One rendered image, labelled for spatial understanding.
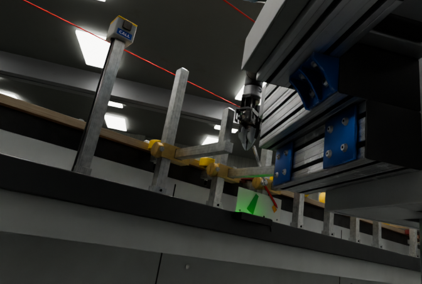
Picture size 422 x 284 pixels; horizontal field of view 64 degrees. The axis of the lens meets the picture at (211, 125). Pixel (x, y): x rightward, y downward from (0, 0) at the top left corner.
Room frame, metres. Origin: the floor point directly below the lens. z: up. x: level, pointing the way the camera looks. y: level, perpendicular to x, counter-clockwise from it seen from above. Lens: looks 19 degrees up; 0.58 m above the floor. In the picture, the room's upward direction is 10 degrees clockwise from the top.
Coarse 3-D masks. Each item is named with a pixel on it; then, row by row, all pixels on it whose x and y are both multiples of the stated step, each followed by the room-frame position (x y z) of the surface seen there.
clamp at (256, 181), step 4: (252, 180) 1.43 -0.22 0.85; (256, 180) 1.41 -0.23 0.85; (260, 180) 1.40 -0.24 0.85; (268, 180) 1.42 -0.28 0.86; (272, 180) 1.44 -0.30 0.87; (252, 184) 1.43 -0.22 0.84; (256, 184) 1.41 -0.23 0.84; (260, 184) 1.40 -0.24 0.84; (268, 184) 1.43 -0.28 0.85; (256, 188) 1.44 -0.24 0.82; (260, 188) 1.42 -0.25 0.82; (264, 188) 1.41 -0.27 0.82; (268, 188) 1.43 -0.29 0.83; (272, 192) 1.46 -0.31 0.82; (276, 192) 1.46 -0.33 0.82; (280, 192) 1.47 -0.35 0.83
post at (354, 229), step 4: (352, 220) 1.88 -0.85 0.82; (356, 220) 1.86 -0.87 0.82; (352, 224) 1.88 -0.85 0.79; (356, 224) 1.86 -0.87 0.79; (352, 228) 1.88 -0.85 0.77; (356, 228) 1.86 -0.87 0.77; (352, 232) 1.88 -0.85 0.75; (356, 232) 1.86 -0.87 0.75; (352, 236) 1.88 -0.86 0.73; (356, 236) 1.86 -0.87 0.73
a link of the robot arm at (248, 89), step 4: (244, 88) 1.23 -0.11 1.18; (248, 88) 1.22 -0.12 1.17; (252, 88) 1.21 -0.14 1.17; (256, 88) 1.21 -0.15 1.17; (260, 88) 1.22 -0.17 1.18; (244, 92) 1.23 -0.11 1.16; (248, 92) 1.21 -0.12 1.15; (252, 92) 1.21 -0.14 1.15; (256, 92) 1.21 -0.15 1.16; (260, 92) 1.23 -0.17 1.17; (260, 96) 1.22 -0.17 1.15
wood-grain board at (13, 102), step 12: (0, 96) 0.99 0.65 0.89; (12, 108) 1.03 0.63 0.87; (24, 108) 1.03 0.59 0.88; (36, 108) 1.05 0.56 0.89; (48, 120) 1.10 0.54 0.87; (60, 120) 1.09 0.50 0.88; (72, 120) 1.12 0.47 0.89; (108, 132) 1.19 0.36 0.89; (132, 144) 1.25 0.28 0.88; (144, 144) 1.28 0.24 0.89; (240, 180) 1.59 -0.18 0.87; (288, 192) 1.80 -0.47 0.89; (312, 204) 1.94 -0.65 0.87; (324, 204) 2.00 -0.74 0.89; (348, 216) 2.18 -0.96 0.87; (384, 228) 2.48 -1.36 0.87; (396, 228) 2.55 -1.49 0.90
